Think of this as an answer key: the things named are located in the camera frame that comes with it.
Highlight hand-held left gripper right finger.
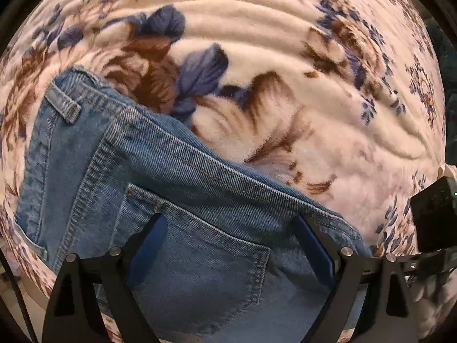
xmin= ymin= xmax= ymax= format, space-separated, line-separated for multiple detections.
xmin=292 ymin=214 xmax=419 ymax=343

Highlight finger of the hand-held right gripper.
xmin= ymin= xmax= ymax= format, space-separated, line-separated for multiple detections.
xmin=396 ymin=246 xmax=457 ymax=276

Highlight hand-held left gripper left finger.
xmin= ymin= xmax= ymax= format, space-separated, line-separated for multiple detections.
xmin=42 ymin=213 xmax=169 ymax=343

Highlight blue denim pants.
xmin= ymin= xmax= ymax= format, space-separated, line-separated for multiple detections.
xmin=15 ymin=65 xmax=374 ymax=343

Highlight dark teal cloth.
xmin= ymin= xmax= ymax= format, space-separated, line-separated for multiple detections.
xmin=426 ymin=25 xmax=457 ymax=95

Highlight floral fleece blanket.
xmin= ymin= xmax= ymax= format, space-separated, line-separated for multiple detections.
xmin=0 ymin=0 xmax=451 ymax=343

